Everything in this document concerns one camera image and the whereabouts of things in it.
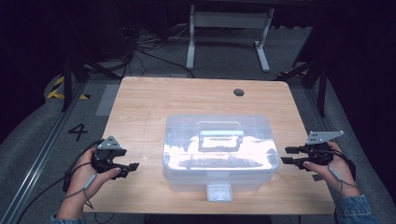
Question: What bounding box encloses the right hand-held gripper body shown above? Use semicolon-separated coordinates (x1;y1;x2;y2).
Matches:
305;131;346;167

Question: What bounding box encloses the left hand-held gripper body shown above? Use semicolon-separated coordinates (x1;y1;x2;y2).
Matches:
92;135;125;173

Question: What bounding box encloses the clear plastic storage box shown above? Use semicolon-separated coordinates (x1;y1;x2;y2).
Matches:
162;113;280;203

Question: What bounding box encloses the person's right hand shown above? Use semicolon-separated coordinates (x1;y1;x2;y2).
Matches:
303;141;360;198

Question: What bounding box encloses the person's left hand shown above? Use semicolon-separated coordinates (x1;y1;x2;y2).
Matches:
64;147;122;203

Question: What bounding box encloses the black tripod stand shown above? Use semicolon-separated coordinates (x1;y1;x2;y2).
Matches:
276;54;329;119
60;50;123;113

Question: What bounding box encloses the yellow black floor tape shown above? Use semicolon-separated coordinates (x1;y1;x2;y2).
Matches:
46;76;92;101

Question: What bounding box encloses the grey right wrist cord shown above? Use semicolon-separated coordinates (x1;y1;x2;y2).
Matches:
326;163;360;198

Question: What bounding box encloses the grey wrist cord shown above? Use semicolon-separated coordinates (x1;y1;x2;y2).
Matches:
64;173;98;210
326;163;360;198

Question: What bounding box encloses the grey left wrist cord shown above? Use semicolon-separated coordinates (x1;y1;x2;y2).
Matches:
64;173;98;210

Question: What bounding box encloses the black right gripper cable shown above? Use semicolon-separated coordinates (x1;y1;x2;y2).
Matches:
330;148;358;182

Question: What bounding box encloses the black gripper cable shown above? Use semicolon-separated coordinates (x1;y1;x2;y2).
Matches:
15;140;106;224
330;148;358;182

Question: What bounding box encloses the grey metal floor rail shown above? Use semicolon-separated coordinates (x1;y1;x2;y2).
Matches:
0;83;89;224

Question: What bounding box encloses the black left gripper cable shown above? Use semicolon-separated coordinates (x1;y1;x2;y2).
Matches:
15;140;106;224

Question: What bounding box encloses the bundle of black floor cables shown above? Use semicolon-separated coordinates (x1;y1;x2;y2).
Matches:
122;26;196;79

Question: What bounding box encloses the white metal desk frame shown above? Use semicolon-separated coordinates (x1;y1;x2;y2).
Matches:
185;4;276;74

